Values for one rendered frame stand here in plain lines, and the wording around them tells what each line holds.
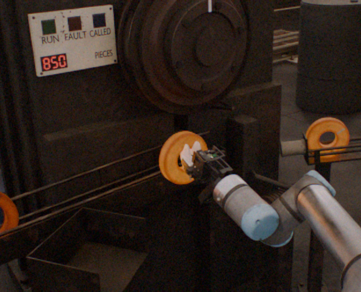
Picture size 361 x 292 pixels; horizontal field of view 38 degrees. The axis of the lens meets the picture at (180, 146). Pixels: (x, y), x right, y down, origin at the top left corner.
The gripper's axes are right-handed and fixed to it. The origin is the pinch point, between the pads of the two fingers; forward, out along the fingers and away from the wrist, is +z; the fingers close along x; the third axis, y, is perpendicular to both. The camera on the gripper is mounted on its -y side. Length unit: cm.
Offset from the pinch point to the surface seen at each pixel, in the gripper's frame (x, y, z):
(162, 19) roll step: -3.2, 30.8, 23.5
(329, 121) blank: -66, -7, 2
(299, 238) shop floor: -92, -92, 14
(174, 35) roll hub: -4.1, 28.4, 18.0
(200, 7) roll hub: -13.4, 35.0, 19.9
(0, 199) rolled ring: 49, -13, 16
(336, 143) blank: -69, -15, -2
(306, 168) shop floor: -154, -107, 69
